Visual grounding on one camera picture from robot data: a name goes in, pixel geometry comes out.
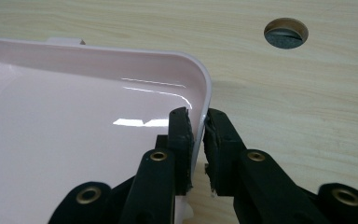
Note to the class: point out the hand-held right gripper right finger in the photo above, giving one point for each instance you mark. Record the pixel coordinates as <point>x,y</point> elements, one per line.
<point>223,149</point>

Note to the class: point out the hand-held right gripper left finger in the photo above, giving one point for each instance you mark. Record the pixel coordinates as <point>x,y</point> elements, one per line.
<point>180,146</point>

